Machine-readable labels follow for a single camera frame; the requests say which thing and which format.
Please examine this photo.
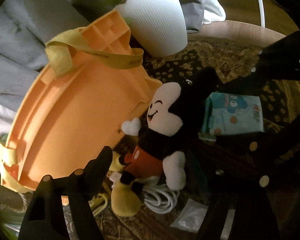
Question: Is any orange plastic basket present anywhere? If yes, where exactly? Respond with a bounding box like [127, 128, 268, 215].
[0, 9, 163, 205]

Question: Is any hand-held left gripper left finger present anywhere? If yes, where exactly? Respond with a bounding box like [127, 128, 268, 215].
[17, 145, 113, 240]

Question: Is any light blue tissue packet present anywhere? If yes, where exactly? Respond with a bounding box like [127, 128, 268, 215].
[199, 92, 264, 142]

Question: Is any yellow fabric strap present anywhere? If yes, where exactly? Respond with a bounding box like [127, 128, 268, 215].
[0, 140, 30, 193]
[45, 29, 144, 77]

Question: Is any clear plastic bag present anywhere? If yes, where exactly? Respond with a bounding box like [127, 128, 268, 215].
[169, 198, 236, 238]

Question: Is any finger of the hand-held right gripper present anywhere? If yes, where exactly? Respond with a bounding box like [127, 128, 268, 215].
[244, 115, 300, 161]
[214, 31, 300, 91]

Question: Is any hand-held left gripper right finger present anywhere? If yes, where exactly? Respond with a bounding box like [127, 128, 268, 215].
[187, 151, 281, 240]

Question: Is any black mouse plush toy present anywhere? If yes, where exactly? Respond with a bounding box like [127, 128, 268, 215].
[110, 67, 218, 217]

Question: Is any white metal tube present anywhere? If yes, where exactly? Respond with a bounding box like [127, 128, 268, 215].
[254, 0, 266, 28]

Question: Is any white ribbed plant pot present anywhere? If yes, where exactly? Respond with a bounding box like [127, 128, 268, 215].
[116, 0, 188, 57]

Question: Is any round wooden board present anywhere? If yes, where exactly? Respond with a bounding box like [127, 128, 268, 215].
[199, 19, 288, 46]

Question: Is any grey cushion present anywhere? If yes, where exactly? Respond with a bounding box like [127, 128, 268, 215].
[174, 0, 204, 34]

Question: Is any white cloth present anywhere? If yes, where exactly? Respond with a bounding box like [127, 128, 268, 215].
[199, 0, 227, 25]

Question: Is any yellow cord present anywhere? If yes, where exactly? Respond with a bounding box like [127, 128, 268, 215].
[89, 191, 111, 216]

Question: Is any white coiled cable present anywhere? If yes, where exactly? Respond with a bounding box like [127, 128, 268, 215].
[139, 176, 180, 214]

